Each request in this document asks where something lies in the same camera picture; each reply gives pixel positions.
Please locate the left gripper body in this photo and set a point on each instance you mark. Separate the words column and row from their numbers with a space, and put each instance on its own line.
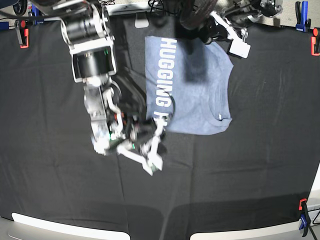
column 212, row 31

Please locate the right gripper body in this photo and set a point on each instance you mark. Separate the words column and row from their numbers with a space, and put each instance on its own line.
column 140, row 133

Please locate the blue-grey t-shirt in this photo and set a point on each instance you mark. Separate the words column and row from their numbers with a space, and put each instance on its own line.
column 187, row 82

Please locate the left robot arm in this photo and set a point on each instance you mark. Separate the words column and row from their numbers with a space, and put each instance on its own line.
column 232, row 23

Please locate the blue clamp far right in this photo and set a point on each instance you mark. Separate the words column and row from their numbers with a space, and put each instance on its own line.
column 301, row 11

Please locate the orange clamp far right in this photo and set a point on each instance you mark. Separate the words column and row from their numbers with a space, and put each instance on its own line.
column 315, row 42

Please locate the black table cloth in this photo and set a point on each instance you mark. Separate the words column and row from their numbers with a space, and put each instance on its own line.
column 253, row 175

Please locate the orange clamp far left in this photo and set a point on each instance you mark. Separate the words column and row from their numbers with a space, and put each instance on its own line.
column 22, row 31

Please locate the orange blue clamp near right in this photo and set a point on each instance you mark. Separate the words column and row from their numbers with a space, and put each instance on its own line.
column 304, row 217

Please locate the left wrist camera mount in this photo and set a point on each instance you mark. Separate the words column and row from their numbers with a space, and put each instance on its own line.
column 238, row 46

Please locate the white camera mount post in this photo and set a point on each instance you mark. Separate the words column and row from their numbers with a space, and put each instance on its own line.
column 141, row 20

